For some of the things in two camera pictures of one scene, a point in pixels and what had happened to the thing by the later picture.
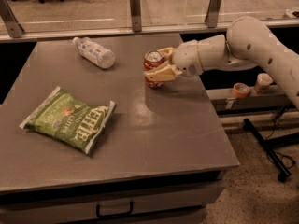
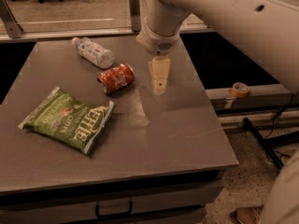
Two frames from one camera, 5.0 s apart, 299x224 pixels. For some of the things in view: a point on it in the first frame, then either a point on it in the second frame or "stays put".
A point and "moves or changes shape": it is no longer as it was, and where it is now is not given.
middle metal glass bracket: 135,10 stays put
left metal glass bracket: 14,29 stays put
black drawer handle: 130,213 stays put
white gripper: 185,60 -> 156,43
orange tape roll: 240,91 stays put
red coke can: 150,60 moves or changes shape
